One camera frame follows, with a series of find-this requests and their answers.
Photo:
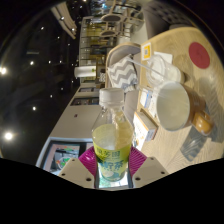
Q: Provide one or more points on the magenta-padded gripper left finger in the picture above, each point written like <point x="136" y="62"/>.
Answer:
<point x="75" y="171"/>

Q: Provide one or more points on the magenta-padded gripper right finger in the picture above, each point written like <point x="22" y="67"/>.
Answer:
<point x="151" y="171"/>

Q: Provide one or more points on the clear green-labelled drink bottle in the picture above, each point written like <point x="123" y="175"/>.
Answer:
<point x="111" y="140"/>

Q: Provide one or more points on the colourful window picture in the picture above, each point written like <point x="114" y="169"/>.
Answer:
<point x="61" y="158"/>

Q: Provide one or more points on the brown mug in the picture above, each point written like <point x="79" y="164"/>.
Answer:
<point x="173" y="106"/>

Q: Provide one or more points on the blue and white card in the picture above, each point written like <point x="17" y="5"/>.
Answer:
<point x="145" y="98"/>

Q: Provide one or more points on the group of ceiling lights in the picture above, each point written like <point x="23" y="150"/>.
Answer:
<point x="8" y="135"/>

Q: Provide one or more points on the white round column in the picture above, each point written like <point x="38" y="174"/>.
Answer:
<point x="85" y="71"/>

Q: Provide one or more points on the grey chevron cushion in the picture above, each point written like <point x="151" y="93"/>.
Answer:
<point x="121" y="75"/>

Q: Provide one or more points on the clear plastic cup with straw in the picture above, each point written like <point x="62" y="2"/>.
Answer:
<point x="163" y="70"/>

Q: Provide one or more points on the white napkin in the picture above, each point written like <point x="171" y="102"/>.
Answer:
<point x="165" y="57"/>

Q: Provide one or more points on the yellow square card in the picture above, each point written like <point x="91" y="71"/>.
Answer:
<point x="146" y="51"/>

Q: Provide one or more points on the curved grey sofa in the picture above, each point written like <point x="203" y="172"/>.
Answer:
<point x="120" y="51"/>

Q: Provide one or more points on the flat round red coaster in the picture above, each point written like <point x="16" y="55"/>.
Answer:
<point x="199" y="55"/>

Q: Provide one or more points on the group of dining chairs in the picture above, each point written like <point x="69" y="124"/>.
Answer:
<point x="113" y="18"/>

